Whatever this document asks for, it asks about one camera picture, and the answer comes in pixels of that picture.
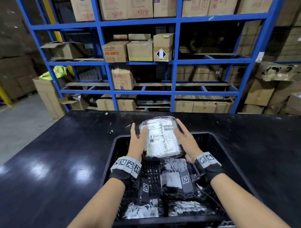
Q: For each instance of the person's right hand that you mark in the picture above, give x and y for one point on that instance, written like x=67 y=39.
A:
x=191 y=148

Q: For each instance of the person's left hand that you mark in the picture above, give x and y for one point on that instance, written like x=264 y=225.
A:
x=135 y=148

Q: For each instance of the person's left thumb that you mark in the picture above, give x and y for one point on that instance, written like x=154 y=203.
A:
x=142 y=139

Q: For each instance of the person's right thumb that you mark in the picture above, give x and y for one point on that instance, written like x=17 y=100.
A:
x=179 y=136

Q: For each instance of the clear white labelled package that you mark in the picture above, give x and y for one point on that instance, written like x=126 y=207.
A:
x=162 y=138

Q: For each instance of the person's right forearm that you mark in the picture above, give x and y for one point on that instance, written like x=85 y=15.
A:
x=242 y=202

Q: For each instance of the person's left forearm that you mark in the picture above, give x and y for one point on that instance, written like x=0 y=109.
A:
x=101 y=204

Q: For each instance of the black wrapped white package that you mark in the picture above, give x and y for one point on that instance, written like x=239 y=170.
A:
x=188 y=206
x=141 y=210
x=170 y=182
x=175 y=164

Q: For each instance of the left wristband with marker tags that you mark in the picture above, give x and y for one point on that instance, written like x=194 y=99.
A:
x=127 y=165

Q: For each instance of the wristband with marker tags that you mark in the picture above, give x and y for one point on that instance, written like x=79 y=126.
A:
x=127 y=165
x=209 y=162

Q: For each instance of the low brown cardboard box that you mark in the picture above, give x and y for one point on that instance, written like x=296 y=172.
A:
x=127 y=104
x=105 y=104

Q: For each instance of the row of low cardboard boxes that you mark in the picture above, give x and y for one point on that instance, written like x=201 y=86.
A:
x=203 y=105

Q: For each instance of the right wristband with marker tags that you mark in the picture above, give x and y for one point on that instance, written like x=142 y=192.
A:
x=209 y=162

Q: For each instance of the cardboard box with red label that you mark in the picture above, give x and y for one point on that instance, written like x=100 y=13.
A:
x=122 y=78

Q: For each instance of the black plastic crate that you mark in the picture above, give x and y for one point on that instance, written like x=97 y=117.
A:
x=235 y=173

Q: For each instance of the row of dim cardboard boxes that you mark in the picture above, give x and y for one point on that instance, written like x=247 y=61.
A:
x=209 y=72

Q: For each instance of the small open cardboard box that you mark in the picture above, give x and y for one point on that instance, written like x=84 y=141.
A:
x=74 y=102

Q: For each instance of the plain taped cardboard box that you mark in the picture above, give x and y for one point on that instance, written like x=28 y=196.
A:
x=140 y=51

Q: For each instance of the cardboard box with diamond label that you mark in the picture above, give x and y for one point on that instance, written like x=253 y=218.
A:
x=162 y=47

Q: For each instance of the cardboard box with red print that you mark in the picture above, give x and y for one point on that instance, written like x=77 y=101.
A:
x=114 y=52

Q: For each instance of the blue metal shelf rack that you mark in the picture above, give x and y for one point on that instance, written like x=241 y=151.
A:
x=176 y=42

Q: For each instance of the tall cardboard box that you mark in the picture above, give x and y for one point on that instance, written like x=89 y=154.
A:
x=48 y=98

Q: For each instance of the small flat cardboard box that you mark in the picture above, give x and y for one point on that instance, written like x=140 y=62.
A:
x=139 y=37
x=120 y=37

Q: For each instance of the yellow green safety vest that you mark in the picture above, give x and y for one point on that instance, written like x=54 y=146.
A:
x=55 y=72

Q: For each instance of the open flap cardboard box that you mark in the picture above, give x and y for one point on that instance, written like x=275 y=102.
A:
x=62 y=50

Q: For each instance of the stack of shaded cardboard boxes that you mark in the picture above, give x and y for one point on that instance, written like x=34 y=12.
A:
x=249 y=38

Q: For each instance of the row of large cardboard boxes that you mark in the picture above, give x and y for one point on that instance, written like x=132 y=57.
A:
x=164 y=8

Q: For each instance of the yellow steel column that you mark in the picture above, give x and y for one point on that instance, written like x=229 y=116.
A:
x=53 y=21

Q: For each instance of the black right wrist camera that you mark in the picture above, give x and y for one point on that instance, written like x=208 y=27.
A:
x=187 y=182

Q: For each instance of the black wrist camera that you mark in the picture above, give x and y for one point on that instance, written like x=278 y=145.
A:
x=145 y=188
x=187 y=182

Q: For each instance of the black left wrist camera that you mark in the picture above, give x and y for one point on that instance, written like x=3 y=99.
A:
x=145 y=188

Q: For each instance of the yellow floor post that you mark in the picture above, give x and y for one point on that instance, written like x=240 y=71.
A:
x=5 y=96

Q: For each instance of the wall of stacked cardboard boxes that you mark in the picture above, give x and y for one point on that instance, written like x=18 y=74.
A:
x=16 y=51

